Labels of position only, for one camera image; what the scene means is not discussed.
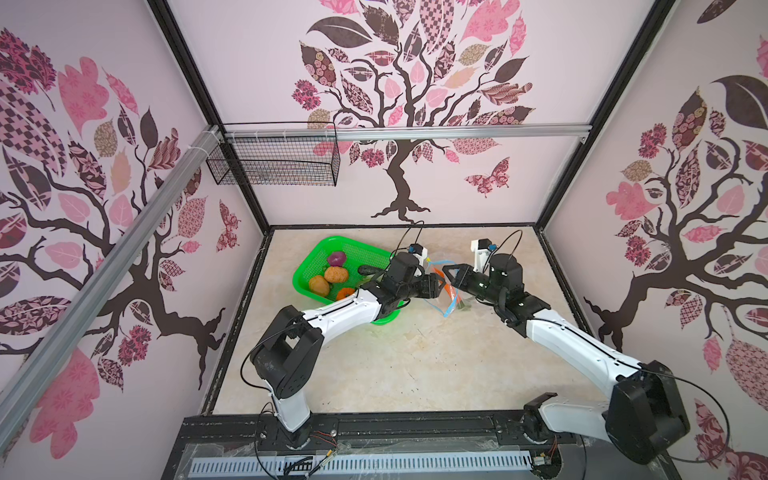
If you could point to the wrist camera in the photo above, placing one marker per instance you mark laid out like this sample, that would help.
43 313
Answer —
482 250
419 252

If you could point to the aluminium rail left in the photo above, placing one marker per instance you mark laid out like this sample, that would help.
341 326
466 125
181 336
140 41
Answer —
29 383

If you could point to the aluminium rail back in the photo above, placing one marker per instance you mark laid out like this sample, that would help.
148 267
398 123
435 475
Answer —
413 133

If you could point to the orange small pumpkin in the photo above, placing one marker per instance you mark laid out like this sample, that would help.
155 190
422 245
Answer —
344 293

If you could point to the aluminium rail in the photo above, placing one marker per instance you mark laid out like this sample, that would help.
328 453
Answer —
29 383
413 133

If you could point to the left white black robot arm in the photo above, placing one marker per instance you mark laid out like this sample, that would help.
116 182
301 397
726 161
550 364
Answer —
285 356

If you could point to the clear zip top bag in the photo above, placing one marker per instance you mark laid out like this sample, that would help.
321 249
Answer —
450 300

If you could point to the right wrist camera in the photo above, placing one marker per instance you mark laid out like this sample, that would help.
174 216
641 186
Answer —
482 250

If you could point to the brown potato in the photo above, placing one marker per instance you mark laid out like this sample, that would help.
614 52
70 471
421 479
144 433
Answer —
336 275
319 286

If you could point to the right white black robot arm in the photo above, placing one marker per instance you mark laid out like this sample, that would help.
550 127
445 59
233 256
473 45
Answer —
642 412

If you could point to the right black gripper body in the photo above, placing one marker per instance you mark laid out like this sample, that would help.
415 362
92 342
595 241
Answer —
483 291

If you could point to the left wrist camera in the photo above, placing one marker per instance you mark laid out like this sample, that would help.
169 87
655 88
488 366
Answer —
419 252

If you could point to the white slotted cable duct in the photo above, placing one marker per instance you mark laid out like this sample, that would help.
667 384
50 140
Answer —
358 465

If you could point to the black wire wall basket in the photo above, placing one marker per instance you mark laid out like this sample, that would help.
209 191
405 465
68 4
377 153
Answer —
288 153

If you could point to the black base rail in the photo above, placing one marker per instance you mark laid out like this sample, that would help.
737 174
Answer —
565 456

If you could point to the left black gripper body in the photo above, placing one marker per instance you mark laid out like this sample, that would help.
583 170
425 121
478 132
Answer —
423 287

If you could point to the orange carrot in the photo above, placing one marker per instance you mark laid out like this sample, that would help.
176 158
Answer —
441 276

